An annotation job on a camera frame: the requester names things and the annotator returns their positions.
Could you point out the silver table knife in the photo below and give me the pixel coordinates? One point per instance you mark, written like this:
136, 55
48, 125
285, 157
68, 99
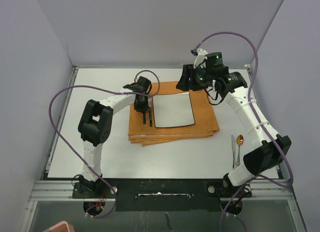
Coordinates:
233, 146

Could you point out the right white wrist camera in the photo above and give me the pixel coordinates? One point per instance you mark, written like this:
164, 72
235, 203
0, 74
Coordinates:
200, 58

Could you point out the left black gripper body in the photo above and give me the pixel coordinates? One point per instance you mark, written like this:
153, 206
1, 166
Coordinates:
139, 105

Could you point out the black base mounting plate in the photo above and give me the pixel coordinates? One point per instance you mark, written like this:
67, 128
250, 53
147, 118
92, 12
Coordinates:
164, 194

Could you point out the copper bowl spoon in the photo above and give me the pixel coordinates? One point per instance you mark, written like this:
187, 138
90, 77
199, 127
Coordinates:
239, 141

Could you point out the white square plate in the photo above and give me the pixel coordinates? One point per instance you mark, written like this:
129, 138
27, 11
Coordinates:
173, 110

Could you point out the gold fork green handle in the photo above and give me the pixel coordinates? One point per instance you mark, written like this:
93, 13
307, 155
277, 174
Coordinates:
144, 118

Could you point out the pink box corner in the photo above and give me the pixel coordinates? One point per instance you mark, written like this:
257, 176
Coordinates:
62, 226

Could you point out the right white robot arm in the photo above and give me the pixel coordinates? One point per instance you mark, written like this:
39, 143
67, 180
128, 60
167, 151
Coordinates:
269, 147

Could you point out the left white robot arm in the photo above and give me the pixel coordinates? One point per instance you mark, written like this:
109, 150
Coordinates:
96, 123

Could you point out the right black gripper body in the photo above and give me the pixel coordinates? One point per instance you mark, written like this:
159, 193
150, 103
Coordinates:
198, 78

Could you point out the silver fork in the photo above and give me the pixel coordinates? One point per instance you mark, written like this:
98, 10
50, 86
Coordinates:
150, 112

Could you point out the orange cloth napkin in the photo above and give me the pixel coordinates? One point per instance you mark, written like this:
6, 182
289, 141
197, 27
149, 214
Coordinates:
206, 124

